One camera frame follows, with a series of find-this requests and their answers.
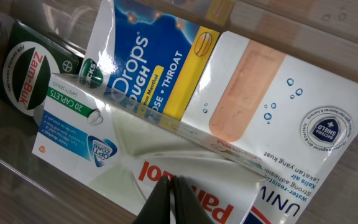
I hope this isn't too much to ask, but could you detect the clear plastic container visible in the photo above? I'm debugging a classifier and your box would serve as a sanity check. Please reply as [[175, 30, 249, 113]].
[[0, 1, 358, 223]]

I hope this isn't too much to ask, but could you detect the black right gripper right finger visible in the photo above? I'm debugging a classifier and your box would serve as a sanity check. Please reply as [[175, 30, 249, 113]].
[[173, 176, 213, 224]]

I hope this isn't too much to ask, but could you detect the white Panadol caplet box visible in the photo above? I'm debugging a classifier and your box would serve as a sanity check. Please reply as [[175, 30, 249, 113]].
[[32, 74, 265, 223]]

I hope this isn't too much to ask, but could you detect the white Hansaplast plaster box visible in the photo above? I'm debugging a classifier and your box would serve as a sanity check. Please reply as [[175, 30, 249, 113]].
[[181, 31, 358, 223]]

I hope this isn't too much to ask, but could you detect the green Zam-Buk ointment box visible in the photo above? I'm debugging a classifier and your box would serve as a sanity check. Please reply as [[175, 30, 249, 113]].
[[0, 20, 81, 117]]

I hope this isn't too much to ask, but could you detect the blue VapoDrops lozenge box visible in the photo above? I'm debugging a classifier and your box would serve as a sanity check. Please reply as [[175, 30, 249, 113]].
[[79, 0, 219, 120]]

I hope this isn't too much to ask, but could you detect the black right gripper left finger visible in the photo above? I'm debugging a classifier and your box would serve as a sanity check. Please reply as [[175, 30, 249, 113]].
[[132, 176, 170, 224]]

